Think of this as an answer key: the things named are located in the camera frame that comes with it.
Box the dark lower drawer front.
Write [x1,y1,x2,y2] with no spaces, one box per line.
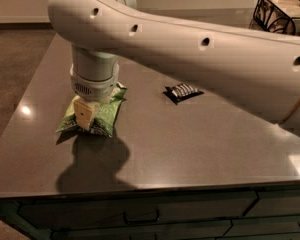
[51,220,232,240]

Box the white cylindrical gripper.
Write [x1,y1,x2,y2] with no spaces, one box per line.
[70,45,119,130]

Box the dark drawer front with handle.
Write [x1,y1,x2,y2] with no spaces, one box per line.
[19,191,257,230]

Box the dark right drawer front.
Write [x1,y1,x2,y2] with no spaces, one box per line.
[246,189,300,217]

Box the black striped snack bar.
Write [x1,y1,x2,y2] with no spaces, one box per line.
[164,83,203,104]

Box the green jalapeno chip bag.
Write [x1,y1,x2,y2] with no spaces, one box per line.
[57,83,127,137]

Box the black wire basket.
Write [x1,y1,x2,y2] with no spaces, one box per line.
[251,0,300,36]

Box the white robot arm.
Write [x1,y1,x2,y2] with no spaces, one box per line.
[48,0,300,137]

